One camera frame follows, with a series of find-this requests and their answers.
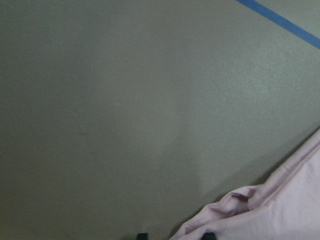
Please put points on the pink Snoopy t-shirt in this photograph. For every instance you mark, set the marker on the pink Snoopy t-shirt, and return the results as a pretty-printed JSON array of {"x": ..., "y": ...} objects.
[{"x": 285, "y": 207}]

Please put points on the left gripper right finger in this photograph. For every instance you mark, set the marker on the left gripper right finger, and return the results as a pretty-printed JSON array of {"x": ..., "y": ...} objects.
[{"x": 209, "y": 236}]

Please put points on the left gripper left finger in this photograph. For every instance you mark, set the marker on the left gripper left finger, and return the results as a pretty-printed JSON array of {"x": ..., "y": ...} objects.
[{"x": 142, "y": 236}]

